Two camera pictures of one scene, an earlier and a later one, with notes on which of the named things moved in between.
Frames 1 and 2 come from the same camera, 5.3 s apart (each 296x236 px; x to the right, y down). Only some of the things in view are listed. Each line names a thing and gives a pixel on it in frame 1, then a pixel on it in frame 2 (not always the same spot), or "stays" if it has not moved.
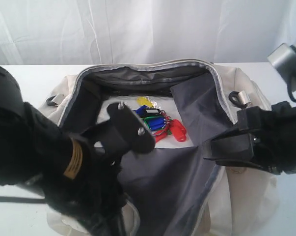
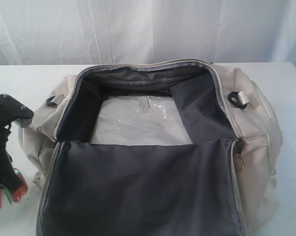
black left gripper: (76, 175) to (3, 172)
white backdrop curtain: (47, 32) stays
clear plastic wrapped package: (161, 114) stays
